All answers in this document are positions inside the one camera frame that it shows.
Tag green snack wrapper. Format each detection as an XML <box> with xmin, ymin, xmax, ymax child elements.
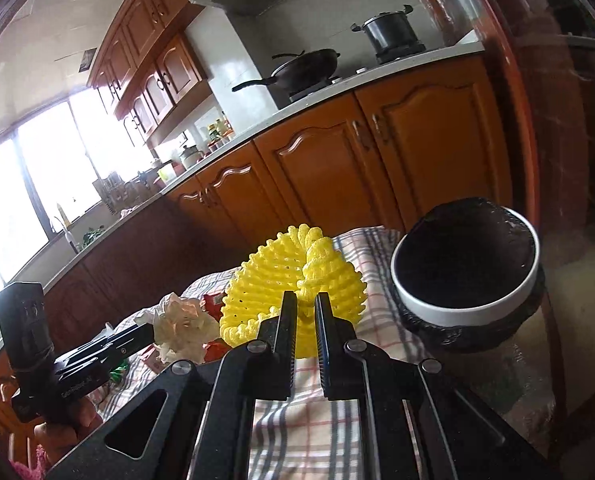
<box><xmin>109</xmin><ymin>359</ymin><xmax>130</xmax><ymax>385</ymax></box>

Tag black wok with handle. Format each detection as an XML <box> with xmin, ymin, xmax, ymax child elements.
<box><xmin>232</xmin><ymin>49</ymin><xmax>340</xmax><ymax>96</ymax></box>

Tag red snack wrapper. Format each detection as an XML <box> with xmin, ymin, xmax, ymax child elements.
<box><xmin>201</xmin><ymin>292</ymin><xmax>232</xmax><ymax>363</ymax></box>

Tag crumpled white tissue paper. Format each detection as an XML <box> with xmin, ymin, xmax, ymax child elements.
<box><xmin>133</xmin><ymin>292</ymin><xmax>211</xmax><ymax>365</ymax></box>

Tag wooden lower kitchen cabinets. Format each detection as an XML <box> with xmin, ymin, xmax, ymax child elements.
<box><xmin>0</xmin><ymin>54</ymin><xmax>513</xmax><ymax>461</ymax></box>

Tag wooden kitchen cabinets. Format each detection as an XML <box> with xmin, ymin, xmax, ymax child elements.
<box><xmin>0</xmin><ymin>54</ymin><xmax>513</xmax><ymax>461</ymax></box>
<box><xmin>88</xmin><ymin>0</ymin><xmax>212</xmax><ymax>148</ymax></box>

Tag condiment bottles on counter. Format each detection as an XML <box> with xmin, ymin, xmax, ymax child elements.
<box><xmin>208</xmin><ymin>118</ymin><xmax>234</xmax><ymax>153</ymax></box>

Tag yellow foam fruit net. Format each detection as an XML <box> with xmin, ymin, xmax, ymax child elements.
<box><xmin>220</xmin><ymin>224</ymin><xmax>367</xmax><ymax>359</ymax></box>

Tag glass sliding door red frame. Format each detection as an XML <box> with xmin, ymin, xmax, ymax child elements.
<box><xmin>396</xmin><ymin>0</ymin><xmax>595</xmax><ymax>461</ymax></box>

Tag white bin with black bag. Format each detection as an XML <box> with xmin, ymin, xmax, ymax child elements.
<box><xmin>390</xmin><ymin>197</ymin><xmax>545</xmax><ymax>353</ymax></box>

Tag wooden upper kitchen cabinets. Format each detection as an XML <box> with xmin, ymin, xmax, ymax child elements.
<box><xmin>88</xmin><ymin>0</ymin><xmax>212</xmax><ymax>148</ymax></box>

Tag person's left hand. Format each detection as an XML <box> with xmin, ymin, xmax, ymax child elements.
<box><xmin>34</xmin><ymin>396</ymin><xmax>102</xmax><ymax>465</ymax></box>

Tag white rice cooker pot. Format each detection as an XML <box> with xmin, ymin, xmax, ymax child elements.
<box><xmin>179</xmin><ymin>145</ymin><xmax>204</xmax><ymax>170</ymax></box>

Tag red and white carton box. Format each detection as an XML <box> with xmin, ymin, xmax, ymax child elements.
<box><xmin>139</xmin><ymin>344</ymin><xmax>165</xmax><ymax>375</ymax></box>

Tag gas stove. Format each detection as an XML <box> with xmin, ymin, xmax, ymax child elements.
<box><xmin>288</xmin><ymin>42</ymin><xmax>427</xmax><ymax>103</ymax></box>

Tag black stock pot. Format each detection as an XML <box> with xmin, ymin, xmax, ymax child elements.
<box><xmin>351</xmin><ymin>4</ymin><xmax>425</xmax><ymax>58</ymax></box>

